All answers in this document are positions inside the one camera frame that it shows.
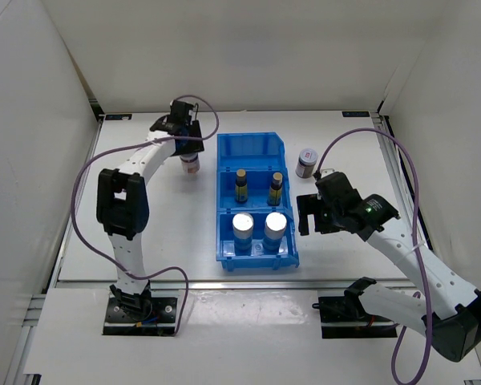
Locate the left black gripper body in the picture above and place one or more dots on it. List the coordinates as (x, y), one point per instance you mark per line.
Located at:
(191, 146)

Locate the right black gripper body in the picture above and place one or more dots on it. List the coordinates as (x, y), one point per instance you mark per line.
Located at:
(334, 211)

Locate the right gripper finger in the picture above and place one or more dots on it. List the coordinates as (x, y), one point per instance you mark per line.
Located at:
(324, 223)
(309, 205)

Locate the yellow-label small bottle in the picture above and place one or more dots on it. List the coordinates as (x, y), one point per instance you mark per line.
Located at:
(241, 187)
(275, 189)

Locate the silver-lid shaker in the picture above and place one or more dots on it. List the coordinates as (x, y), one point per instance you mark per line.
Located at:
(242, 228)
(275, 227)

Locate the dark sauce jar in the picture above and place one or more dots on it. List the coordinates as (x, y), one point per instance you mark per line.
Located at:
(190, 163)
(306, 163)

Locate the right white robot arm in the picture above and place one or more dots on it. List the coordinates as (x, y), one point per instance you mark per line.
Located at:
(450, 311)

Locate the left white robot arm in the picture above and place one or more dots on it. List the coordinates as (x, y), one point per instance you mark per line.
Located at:
(123, 208)

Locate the blue three-compartment plastic bin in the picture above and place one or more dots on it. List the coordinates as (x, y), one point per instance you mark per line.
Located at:
(260, 154)

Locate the left blue corner label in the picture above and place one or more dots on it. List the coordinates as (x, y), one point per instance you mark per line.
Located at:
(118, 117)

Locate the blue corner label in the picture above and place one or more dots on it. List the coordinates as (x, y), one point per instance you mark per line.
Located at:
(118, 117)
(355, 114)

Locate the right blue corner label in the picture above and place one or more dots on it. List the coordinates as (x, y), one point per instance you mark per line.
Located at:
(355, 114)

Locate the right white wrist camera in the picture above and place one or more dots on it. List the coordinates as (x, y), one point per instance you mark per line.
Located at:
(323, 172)

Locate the right aluminium frame rail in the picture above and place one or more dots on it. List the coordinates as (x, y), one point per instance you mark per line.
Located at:
(400, 178)

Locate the aluminium frame rail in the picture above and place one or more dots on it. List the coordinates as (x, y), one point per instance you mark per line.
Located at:
(34, 309)
(400, 178)
(53, 277)

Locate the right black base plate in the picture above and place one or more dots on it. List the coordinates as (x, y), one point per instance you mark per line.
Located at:
(338, 322)

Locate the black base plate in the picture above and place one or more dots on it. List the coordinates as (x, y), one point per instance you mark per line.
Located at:
(155, 317)
(338, 322)

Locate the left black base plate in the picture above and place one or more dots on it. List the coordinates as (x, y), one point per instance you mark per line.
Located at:
(155, 317)

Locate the left aluminium frame rail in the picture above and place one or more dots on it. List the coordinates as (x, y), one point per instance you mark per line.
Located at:
(53, 277)

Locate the front aluminium frame rail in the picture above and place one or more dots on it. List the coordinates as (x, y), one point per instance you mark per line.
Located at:
(34, 309)

